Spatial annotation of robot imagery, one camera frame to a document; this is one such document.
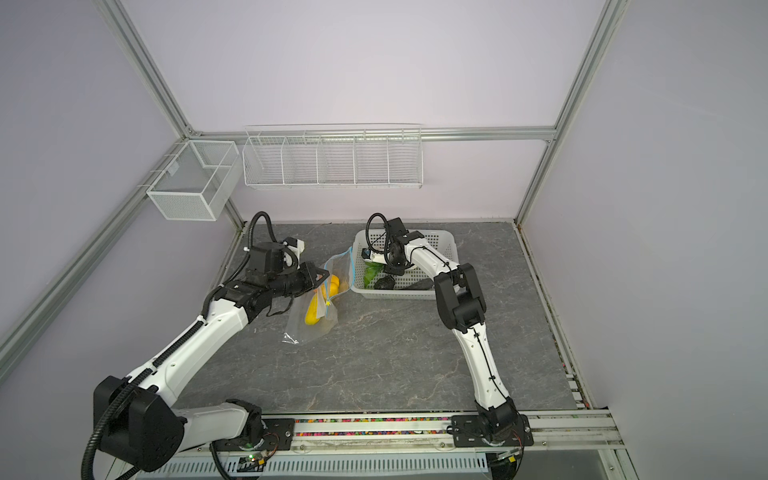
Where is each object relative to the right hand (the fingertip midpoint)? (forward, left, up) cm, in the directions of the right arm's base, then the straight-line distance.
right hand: (394, 261), depth 106 cm
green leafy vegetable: (-5, +8, +2) cm, 9 cm away
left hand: (-20, +16, +19) cm, 32 cm away
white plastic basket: (-18, -5, +24) cm, 31 cm away
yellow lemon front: (-15, +18, +8) cm, 25 cm away
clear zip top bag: (-26, +30, -1) cm, 40 cm away
